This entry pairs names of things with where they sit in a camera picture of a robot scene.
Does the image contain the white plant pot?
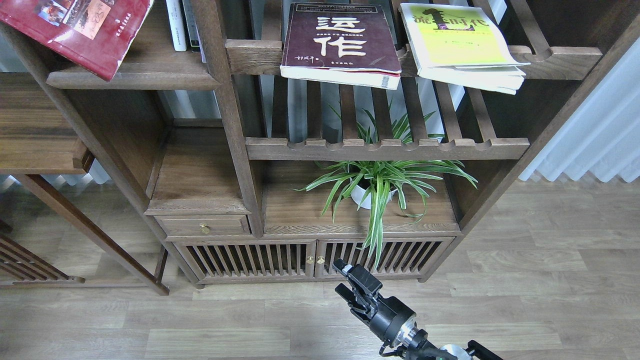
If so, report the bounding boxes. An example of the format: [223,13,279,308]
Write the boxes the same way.
[349,172,398,214]

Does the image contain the white upright book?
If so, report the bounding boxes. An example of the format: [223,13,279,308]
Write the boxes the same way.
[166,0,188,51]

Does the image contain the red cover book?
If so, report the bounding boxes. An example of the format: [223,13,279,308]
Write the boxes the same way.
[0,0,154,81]

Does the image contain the brass cabinet door knobs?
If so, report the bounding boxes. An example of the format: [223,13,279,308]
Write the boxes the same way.
[305,255,326,265]

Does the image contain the white curtain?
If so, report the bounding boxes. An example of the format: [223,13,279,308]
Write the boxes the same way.
[519,40,640,183]

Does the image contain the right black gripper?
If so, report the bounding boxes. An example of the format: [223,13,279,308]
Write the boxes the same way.
[333,259,416,346]

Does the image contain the dark upright book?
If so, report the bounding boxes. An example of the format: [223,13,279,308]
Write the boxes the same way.
[182,0,201,53]

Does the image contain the dark wooden bookshelf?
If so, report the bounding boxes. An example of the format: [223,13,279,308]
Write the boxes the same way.
[1,0,639,287]

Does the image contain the dark red book white characters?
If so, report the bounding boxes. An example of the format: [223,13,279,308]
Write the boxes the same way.
[279,2,402,91]

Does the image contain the wooden side furniture left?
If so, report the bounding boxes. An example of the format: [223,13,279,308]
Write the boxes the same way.
[1,72,94,288]

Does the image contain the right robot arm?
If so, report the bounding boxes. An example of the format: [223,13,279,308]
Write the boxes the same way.
[333,259,500,360]

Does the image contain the green spider plant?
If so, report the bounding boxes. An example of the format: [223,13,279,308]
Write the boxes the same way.
[293,102,479,271]

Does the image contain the yellow green cover book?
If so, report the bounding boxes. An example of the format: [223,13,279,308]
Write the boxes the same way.
[398,3,525,95]

